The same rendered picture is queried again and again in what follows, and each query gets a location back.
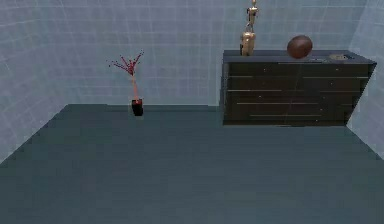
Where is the black chest of drawers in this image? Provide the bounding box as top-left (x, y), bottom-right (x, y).
top-left (219, 49), bottom-right (378, 127)

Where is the small grey flat object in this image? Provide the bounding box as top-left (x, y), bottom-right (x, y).
top-left (328, 53), bottom-right (354, 61)

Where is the red house plant black pot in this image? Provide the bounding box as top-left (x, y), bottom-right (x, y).
top-left (107, 50), bottom-right (146, 117)

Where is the gold figure statue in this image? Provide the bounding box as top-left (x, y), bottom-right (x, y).
top-left (239, 0), bottom-right (260, 57)

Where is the brown ball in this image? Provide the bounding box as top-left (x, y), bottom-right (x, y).
top-left (286, 34), bottom-right (314, 60)

